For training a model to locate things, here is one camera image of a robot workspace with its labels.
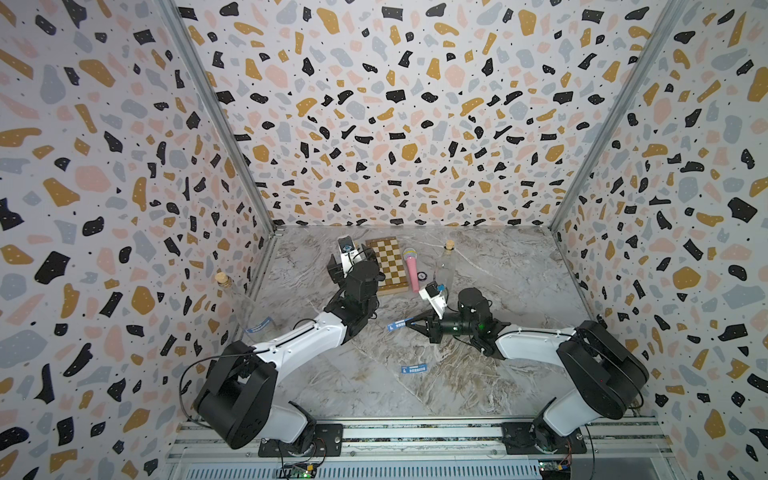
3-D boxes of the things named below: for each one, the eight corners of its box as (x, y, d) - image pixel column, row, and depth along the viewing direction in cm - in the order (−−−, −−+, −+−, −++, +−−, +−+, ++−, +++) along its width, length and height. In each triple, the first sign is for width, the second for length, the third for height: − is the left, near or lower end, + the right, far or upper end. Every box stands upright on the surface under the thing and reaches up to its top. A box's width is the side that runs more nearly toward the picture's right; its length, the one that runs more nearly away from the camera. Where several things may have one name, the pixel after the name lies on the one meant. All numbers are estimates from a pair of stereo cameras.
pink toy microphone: (403, 292, 104) (403, 286, 102) (403, 253, 116) (403, 247, 113) (418, 292, 104) (418, 286, 102) (416, 253, 116) (417, 247, 113)
